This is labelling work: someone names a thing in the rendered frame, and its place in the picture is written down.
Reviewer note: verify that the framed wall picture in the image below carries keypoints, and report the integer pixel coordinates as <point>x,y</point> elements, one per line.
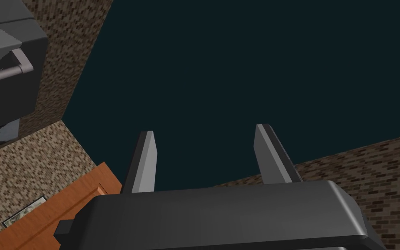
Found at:
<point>23,211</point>

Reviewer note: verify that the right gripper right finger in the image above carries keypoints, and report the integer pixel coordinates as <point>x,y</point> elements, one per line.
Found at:
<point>273,159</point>

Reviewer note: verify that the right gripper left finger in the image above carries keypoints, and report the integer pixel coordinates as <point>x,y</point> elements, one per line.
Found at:
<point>143,166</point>

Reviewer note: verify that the orange wooden door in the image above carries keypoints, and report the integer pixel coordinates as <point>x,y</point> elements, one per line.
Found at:
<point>47,211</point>

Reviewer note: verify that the dark grey appliance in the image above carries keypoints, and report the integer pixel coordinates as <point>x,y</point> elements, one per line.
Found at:
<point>9,34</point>

